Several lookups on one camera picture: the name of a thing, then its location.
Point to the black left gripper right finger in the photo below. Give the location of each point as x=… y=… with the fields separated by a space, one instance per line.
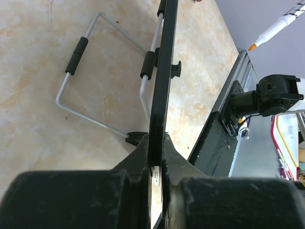
x=192 y=200

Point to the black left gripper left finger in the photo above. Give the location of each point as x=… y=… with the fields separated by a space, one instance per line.
x=119 y=198

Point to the white whiteboard black frame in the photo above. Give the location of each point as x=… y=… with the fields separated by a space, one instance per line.
x=156 y=116

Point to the yellow capped white marker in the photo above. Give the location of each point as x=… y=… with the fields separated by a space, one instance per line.
x=284 y=21

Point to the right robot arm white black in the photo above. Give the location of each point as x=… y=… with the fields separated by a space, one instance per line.
x=274 y=94

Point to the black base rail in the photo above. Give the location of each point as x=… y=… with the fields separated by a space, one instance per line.
x=214 y=149

